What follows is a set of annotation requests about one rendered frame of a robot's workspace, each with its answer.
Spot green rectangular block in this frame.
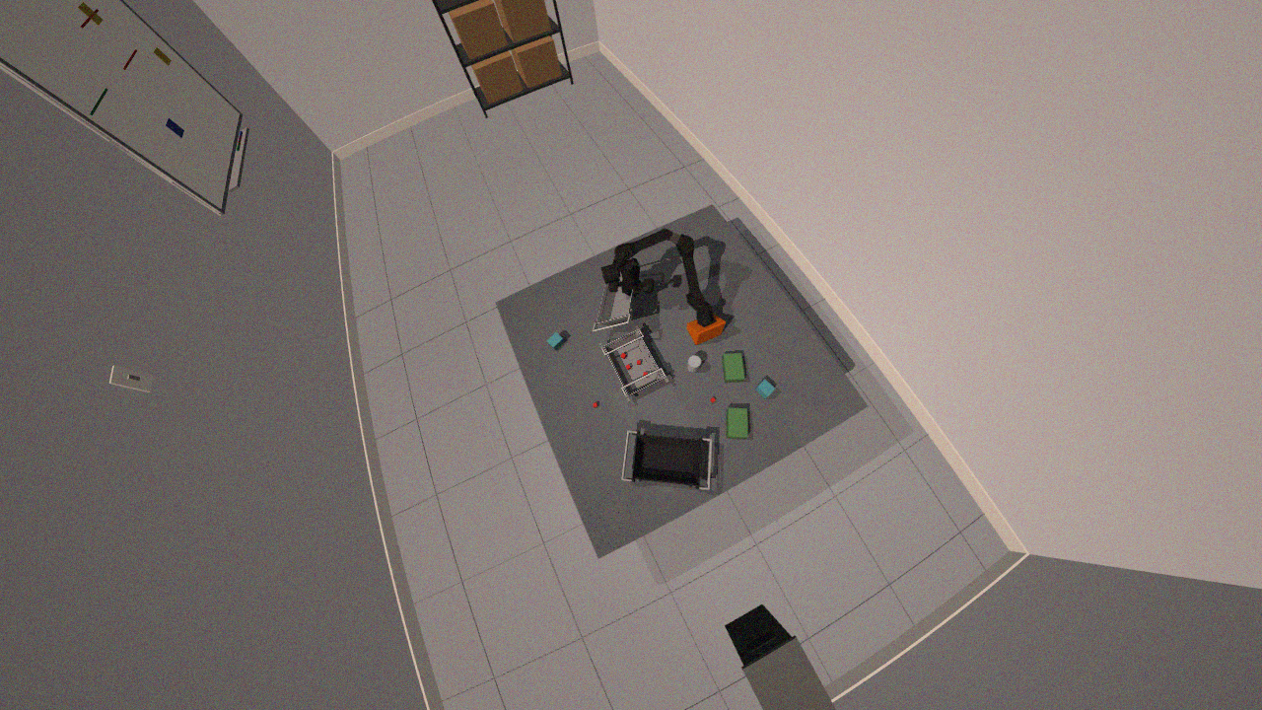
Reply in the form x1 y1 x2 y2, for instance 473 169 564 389
722 353 745 383
726 407 748 439

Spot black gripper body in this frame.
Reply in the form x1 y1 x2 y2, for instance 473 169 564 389
608 275 654 293

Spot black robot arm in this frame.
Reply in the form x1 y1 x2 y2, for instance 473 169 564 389
601 228 716 327

